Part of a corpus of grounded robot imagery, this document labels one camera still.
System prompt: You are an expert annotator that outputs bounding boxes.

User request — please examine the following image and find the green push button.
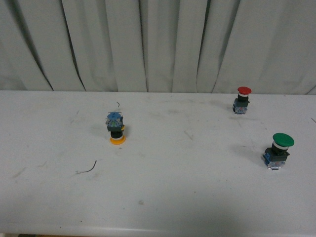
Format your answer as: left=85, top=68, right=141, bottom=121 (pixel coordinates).
left=262, top=133, right=295, bottom=170

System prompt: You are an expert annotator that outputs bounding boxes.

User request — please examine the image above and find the white pleated curtain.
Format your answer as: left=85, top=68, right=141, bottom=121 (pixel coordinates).
left=0, top=0, right=316, bottom=95

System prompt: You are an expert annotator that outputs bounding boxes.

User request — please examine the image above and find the red push button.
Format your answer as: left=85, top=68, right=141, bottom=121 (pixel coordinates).
left=233, top=86, right=252, bottom=115

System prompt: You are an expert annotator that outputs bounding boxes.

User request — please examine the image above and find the long thin wire scrap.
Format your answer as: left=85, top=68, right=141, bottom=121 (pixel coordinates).
left=77, top=160, right=97, bottom=173

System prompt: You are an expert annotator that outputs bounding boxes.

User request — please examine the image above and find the yellow push button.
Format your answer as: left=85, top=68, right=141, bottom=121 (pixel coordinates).
left=106, top=112, right=126, bottom=145

